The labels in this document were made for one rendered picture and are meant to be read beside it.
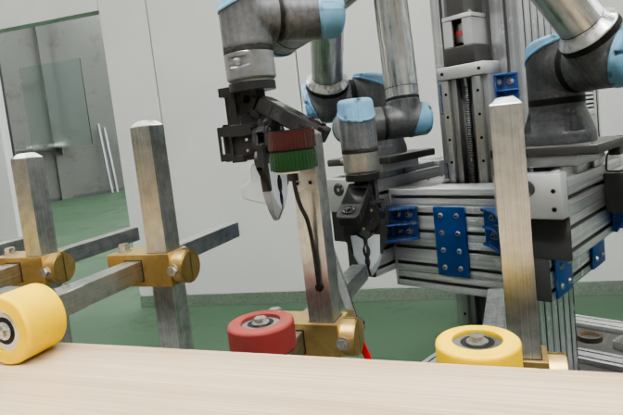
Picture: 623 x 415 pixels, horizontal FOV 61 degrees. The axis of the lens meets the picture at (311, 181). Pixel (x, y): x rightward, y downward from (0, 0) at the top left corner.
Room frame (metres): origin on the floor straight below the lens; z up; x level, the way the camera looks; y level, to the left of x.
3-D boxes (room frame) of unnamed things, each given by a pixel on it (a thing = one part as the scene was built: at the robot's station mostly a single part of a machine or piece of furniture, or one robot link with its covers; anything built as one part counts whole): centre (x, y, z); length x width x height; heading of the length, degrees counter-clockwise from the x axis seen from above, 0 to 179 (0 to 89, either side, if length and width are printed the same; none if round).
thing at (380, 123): (1.19, -0.12, 1.12); 0.11 x 0.11 x 0.08; 4
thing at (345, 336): (0.71, 0.02, 0.85); 0.14 x 0.06 x 0.05; 68
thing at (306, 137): (0.66, 0.02, 1.12); 0.06 x 0.06 x 0.02
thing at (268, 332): (0.61, 0.08, 0.85); 0.08 x 0.08 x 0.11
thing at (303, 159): (0.66, 0.02, 1.09); 0.06 x 0.06 x 0.02
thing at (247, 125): (0.82, 0.08, 1.15); 0.09 x 0.08 x 0.12; 68
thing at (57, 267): (0.89, 0.49, 0.95); 0.14 x 0.06 x 0.05; 68
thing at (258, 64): (0.81, 0.07, 1.23); 0.08 x 0.08 x 0.05
